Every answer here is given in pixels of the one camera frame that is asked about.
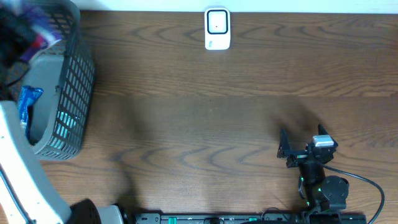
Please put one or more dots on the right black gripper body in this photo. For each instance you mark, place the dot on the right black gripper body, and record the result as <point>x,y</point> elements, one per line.
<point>301,156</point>

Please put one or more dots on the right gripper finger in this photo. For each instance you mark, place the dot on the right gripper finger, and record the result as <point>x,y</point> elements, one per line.
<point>322,130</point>
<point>284,146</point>

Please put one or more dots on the red purple pad package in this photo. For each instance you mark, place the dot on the red purple pad package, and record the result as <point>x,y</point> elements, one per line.
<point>46,35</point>

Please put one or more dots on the blue cookie package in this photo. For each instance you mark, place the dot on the blue cookie package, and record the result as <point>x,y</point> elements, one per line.
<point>27,99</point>

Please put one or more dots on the teal wet wipes pack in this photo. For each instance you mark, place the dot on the teal wet wipes pack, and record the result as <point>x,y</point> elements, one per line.
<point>64,125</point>

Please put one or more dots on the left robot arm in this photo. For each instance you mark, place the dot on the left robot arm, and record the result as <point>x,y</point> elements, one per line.
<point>27,195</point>

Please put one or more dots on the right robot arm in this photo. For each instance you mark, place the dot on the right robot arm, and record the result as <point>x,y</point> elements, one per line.
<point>325,195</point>

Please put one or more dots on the white barcode scanner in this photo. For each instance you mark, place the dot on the white barcode scanner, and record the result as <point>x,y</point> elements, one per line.
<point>217,28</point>

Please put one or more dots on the grey plastic mesh basket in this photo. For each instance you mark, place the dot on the grey plastic mesh basket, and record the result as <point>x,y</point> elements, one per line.
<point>65,72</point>

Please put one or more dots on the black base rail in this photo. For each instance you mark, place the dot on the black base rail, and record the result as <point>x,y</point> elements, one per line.
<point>156,218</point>

